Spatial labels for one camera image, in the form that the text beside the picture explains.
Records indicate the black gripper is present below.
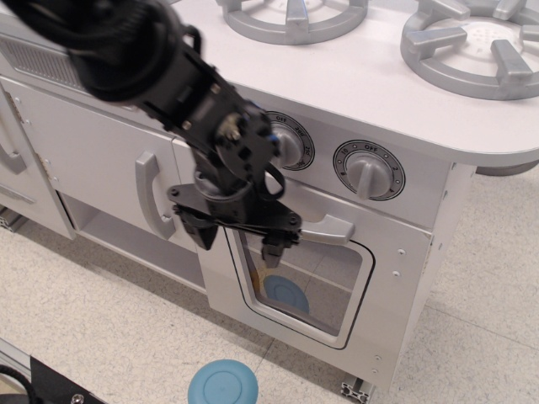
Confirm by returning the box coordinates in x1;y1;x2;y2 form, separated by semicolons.
167;165;302;268

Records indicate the white oven door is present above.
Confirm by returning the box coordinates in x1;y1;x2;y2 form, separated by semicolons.
171;136;435;386

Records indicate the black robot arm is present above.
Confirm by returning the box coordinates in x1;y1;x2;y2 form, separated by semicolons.
8;1;302;268

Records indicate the yellow toy utensil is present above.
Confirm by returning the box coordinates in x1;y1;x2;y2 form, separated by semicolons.
249;265;271;293

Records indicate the grey middle control knob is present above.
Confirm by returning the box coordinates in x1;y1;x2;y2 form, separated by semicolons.
267;111;315;171

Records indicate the grey control knob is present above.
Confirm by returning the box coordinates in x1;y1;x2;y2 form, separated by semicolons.
267;111;315;171
334;140;406;201

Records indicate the blue round lid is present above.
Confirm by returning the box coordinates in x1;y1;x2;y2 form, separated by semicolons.
187;359;259;404

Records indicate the grey right control knob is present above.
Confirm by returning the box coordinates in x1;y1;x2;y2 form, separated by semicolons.
334;140;406;201

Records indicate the white toy kitchen unit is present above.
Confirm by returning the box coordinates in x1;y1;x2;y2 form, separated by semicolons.
1;1;538;403

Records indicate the white far-left door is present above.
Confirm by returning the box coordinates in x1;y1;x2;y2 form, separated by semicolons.
1;89;75;239

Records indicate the grey middle burner grate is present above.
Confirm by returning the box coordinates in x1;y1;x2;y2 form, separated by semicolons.
217;1;368;45

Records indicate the grey burner grate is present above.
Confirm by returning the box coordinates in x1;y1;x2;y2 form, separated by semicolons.
400;1;538;100
217;1;368;45

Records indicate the grey right burner grate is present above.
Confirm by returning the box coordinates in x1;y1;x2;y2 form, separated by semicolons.
400;1;538;100

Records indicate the white cabinet door grey handle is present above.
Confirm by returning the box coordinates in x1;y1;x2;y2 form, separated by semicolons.
0;75;207;291

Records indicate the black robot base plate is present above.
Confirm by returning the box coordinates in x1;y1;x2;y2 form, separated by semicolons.
0;356;106;404

